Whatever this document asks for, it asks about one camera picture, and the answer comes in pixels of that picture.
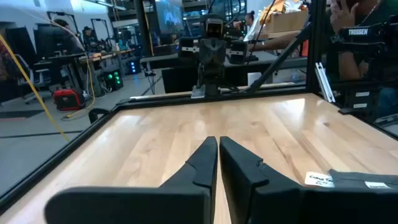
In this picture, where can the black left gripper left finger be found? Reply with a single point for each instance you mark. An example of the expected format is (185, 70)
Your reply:
(140, 205)

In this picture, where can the brown cardboard box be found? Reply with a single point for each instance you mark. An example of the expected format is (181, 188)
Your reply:
(286, 21)

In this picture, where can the person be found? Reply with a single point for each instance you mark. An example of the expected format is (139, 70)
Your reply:
(348, 67)
(89, 36)
(63, 37)
(273, 43)

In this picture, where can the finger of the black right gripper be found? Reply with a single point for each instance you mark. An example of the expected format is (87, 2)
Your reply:
(206, 53)
(219, 53)

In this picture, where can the red black power station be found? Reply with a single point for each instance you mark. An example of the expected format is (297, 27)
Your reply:
(68, 100)

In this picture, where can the large display screen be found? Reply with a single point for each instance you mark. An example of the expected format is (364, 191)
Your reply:
(169, 17)

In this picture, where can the black aluminium table frame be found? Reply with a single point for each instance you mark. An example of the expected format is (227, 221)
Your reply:
(314, 46)

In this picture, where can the black computer green lights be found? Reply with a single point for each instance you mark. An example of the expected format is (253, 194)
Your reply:
(113, 81)

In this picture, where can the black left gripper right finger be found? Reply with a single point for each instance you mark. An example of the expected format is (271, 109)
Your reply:
(280, 205)

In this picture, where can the wooden top desk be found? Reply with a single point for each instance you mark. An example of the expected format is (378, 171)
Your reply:
(93, 57)

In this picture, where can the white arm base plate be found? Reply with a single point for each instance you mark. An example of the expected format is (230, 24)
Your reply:
(197, 92)

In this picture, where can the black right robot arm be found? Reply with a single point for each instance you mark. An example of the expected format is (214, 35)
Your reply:
(212, 81)

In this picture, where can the white metal bracket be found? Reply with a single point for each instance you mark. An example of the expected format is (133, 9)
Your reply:
(325, 84)

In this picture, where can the black computer blue lights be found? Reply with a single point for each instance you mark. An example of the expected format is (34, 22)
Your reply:
(133, 67)

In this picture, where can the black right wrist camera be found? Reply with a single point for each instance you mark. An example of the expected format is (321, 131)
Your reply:
(214, 28)

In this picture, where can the black office chair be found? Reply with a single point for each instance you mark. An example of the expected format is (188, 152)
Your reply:
(29, 77)

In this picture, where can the white towel tag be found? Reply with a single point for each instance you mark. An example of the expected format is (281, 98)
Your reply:
(318, 179)

